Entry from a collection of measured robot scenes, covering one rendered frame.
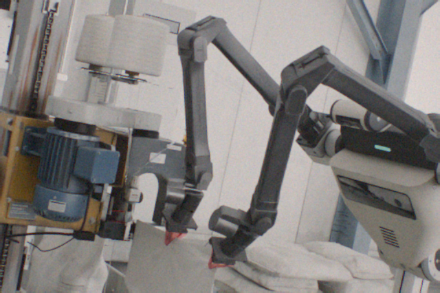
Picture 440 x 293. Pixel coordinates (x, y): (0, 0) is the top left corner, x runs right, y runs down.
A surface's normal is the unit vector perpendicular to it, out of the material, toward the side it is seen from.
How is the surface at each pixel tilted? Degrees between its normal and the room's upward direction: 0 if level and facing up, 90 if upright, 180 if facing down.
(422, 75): 90
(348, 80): 119
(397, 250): 130
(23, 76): 90
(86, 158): 90
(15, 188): 90
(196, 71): 103
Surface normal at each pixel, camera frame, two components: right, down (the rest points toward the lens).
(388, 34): -0.82, -0.15
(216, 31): 0.46, 0.25
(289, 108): 0.07, 0.59
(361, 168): -0.37, -0.84
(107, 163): 0.83, 0.20
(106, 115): 0.93, 0.21
